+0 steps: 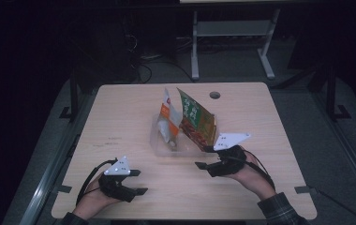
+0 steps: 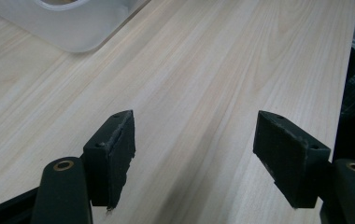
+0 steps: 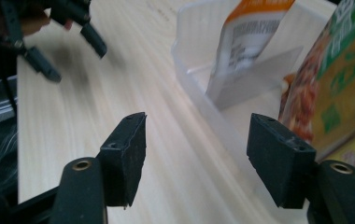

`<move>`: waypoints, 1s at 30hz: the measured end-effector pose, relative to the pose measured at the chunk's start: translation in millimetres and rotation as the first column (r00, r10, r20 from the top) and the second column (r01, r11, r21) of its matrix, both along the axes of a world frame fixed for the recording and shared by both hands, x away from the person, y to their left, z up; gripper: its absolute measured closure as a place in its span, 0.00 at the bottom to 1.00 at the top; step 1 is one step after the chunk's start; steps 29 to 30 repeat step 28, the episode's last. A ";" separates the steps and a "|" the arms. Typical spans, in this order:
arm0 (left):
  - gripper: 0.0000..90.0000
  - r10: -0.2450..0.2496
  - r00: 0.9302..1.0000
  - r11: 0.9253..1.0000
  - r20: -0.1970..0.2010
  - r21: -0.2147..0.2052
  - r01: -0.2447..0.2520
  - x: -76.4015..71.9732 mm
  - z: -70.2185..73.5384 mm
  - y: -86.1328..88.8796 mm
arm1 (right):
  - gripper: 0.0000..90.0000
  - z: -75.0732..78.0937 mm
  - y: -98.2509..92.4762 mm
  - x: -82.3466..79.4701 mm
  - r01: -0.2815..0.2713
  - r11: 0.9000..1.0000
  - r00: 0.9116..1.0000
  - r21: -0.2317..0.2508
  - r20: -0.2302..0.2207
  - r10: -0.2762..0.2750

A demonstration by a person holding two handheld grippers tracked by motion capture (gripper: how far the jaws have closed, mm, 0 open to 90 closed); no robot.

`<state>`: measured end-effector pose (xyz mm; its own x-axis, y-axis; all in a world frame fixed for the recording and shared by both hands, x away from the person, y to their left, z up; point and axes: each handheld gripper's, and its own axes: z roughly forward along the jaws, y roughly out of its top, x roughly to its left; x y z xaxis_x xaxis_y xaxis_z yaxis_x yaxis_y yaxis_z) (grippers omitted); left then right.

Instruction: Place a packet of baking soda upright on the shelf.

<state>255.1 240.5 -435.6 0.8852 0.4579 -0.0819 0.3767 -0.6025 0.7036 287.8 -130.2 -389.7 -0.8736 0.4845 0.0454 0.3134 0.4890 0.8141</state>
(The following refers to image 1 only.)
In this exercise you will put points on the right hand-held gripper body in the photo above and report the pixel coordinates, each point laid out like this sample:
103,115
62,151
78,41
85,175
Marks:
229,164

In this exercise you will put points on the person's right hand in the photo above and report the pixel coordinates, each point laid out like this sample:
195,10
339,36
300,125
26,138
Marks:
255,181

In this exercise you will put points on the white metal stand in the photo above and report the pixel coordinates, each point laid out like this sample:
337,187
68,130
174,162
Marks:
232,28

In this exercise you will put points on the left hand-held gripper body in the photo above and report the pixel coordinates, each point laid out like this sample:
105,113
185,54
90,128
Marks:
116,187

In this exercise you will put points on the clear plastic container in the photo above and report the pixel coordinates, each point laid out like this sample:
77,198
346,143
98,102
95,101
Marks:
187,150

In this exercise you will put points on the white orange snack packet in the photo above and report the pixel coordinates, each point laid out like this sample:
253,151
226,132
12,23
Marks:
166,122

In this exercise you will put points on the grey table bracket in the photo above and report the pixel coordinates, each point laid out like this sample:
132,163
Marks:
63,189
301,189

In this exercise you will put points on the metal floor rail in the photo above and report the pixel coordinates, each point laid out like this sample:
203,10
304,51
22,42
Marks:
348,150
52,168

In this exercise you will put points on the green red snack packet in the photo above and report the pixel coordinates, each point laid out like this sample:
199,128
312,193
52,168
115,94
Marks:
196,120

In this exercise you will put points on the black metal stand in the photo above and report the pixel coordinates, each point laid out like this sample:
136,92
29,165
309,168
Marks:
332,93
73,100

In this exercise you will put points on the person's left hand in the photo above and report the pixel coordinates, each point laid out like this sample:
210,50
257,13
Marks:
91,201

